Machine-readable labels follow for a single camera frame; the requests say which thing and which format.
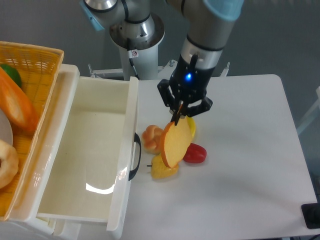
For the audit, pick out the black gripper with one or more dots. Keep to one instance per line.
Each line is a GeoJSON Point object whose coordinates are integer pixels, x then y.
{"type": "Point", "coordinates": [187, 85]}

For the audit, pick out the orange bread slice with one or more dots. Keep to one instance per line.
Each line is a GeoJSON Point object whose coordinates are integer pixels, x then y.
{"type": "Point", "coordinates": [174, 142]}

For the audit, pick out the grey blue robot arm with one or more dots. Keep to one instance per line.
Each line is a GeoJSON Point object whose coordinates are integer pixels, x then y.
{"type": "Point", "coordinates": [230, 9]}

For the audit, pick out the braided bread roll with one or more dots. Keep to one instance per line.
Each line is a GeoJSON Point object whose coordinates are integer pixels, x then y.
{"type": "Point", "coordinates": [151, 139]}

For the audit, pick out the white upper drawer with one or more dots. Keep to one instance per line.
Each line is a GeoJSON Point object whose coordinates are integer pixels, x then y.
{"type": "Point", "coordinates": [91, 174]}

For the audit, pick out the white drawer cabinet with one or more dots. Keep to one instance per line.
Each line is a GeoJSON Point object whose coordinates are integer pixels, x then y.
{"type": "Point", "coordinates": [23, 222]}

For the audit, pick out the yellow banana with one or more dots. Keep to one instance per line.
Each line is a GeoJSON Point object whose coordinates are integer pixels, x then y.
{"type": "Point", "coordinates": [192, 126]}

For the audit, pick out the red bell pepper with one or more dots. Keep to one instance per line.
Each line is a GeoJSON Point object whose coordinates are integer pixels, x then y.
{"type": "Point", "coordinates": [195, 154]}

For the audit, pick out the yellow bell pepper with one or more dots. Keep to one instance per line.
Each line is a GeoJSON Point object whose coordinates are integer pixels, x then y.
{"type": "Point", "coordinates": [158, 170]}

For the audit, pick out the black device at edge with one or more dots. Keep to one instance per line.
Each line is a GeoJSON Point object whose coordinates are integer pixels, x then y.
{"type": "Point", "coordinates": [311, 215]}

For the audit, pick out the orange woven basket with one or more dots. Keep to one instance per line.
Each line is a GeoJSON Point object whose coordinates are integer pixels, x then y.
{"type": "Point", "coordinates": [38, 67]}

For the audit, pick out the orange baguette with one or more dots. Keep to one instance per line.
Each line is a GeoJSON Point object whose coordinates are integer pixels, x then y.
{"type": "Point", "coordinates": [16, 105]}

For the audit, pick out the green fruit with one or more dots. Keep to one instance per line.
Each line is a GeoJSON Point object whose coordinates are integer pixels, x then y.
{"type": "Point", "coordinates": [13, 73]}

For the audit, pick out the white plate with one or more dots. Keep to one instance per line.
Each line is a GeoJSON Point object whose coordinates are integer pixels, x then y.
{"type": "Point", "coordinates": [6, 133]}

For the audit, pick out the beige bagel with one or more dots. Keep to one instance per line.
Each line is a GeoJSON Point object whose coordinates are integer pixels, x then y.
{"type": "Point", "coordinates": [9, 163]}

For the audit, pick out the black drawer handle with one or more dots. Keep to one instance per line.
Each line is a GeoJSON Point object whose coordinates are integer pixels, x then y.
{"type": "Point", "coordinates": [136, 157]}

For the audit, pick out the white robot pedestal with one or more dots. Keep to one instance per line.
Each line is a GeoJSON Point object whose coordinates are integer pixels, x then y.
{"type": "Point", "coordinates": [137, 32]}

